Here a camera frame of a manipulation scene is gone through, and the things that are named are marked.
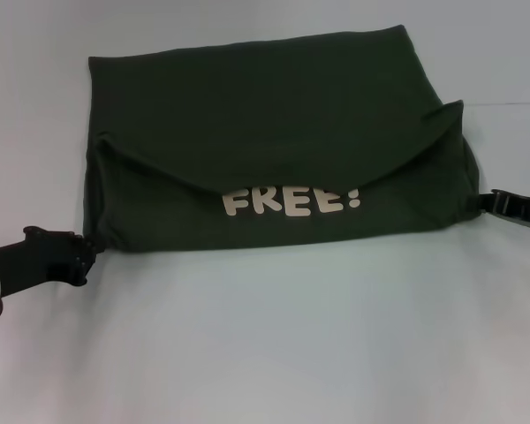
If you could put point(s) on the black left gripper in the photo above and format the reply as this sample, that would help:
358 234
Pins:
35 260

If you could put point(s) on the dark green t-shirt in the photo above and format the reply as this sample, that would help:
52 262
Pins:
269 110

